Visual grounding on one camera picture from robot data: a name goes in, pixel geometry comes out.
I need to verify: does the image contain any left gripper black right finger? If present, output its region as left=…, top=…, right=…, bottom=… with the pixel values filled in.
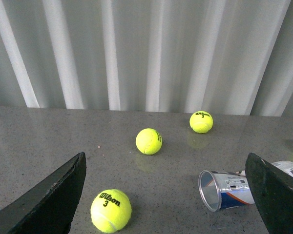
left=245, top=153, right=293, bottom=234

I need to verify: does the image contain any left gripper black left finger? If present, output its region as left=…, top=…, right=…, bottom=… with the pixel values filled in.
left=0, top=152, right=86, bottom=234

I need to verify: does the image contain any Wilson tennis ball can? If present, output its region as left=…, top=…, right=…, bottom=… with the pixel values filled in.
left=198, top=160, right=293, bottom=212

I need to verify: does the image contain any near Wilson 3 tennis ball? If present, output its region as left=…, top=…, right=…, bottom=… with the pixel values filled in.
left=90, top=189, right=132, bottom=234

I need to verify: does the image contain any wilson 3 tennis ball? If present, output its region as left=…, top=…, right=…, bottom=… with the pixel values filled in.
left=189, top=111, right=213, bottom=134
left=90, top=189, right=132, bottom=234

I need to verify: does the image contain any far Wilson 3 tennis ball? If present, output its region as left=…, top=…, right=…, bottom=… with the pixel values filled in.
left=189, top=111, right=213, bottom=134

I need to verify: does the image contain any Head Team tennis ball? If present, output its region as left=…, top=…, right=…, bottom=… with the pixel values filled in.
left=135, top=128, right=163, bottom=155

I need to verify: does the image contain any white pleated curtain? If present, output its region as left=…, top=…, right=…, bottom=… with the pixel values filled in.
left=0, top=0, right=293, bottom=117

